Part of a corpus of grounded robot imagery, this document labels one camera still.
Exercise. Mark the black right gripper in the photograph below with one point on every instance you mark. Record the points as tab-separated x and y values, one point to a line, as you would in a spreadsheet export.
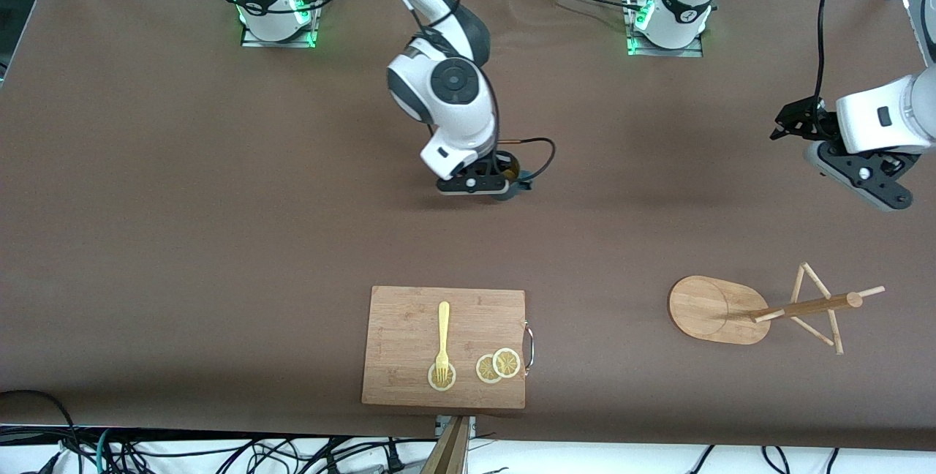
507	165

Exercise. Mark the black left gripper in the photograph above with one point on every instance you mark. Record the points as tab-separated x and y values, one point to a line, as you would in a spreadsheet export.
813	123

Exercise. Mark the teal mug with yellow inside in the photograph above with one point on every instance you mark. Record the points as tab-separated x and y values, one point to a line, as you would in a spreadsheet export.
521	185

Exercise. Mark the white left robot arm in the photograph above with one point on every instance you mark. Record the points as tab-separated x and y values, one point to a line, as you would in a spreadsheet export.
877	119

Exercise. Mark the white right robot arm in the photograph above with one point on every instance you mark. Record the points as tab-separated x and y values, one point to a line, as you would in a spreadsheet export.
453	86

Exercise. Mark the wooden cup rack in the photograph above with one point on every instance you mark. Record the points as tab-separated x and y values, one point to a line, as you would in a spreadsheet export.
706	309

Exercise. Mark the yellow plastic fork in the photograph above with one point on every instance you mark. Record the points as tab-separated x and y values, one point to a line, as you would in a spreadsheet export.
443	328

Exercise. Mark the bamboo cutting board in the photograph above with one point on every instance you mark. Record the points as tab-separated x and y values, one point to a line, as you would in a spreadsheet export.
409	335

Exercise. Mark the lemon slice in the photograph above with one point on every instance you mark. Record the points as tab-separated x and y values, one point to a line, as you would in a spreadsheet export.
433	382
484	370
507	363

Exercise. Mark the brown table cover sheet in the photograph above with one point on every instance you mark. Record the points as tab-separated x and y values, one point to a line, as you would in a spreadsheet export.
219	203

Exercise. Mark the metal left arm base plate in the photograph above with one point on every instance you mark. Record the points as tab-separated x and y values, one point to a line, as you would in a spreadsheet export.
691	51

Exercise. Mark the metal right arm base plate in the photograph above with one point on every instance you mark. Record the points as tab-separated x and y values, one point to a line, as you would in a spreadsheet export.
252	39

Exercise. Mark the wooden post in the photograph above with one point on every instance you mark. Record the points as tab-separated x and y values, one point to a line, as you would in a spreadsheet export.
447	452

